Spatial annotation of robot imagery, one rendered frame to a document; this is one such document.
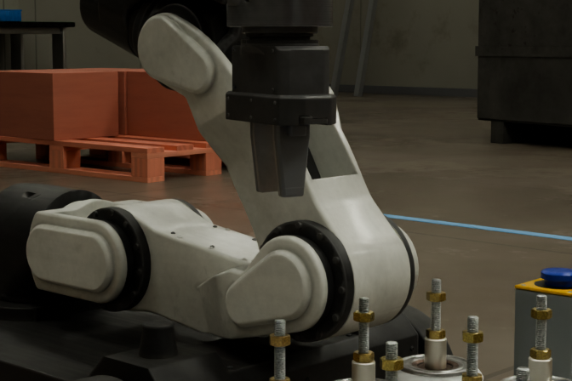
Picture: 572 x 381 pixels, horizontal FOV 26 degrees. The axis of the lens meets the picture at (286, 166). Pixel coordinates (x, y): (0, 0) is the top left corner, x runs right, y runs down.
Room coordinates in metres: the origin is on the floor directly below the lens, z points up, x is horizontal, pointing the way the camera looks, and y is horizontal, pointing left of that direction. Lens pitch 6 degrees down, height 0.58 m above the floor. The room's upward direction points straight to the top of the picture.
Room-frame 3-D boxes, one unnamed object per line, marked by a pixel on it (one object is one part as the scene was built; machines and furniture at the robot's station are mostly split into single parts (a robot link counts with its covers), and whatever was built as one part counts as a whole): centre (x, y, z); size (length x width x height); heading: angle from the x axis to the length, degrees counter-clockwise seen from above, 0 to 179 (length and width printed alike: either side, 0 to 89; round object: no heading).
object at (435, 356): (1.21, -0.15, 0.26); 0.02 x 0.02 x 0.03
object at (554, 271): (1.32, -0.29, 0.32); 0.04 x 0.04 x 0.02
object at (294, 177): (1.02, -0.01, 0.48); 0.03 x 0.02 x 0.06; 121
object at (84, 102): (5.58, 0.74, 0.21); 1.17 x 0.80 x 0.43; 47
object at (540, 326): (1.14, -0.24, 0.30); 0.01 x 0.01 x 0.08
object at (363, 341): (1.13, -0.07, 0.30); 0.01 x 0.01 x 0.08
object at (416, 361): (1.21, -0.15, 0.25); 0.08 x 0.08 x 0.01
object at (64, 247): (1.73, 0.23, 0.28); 0.21 x 0.20 x 0.13; 47
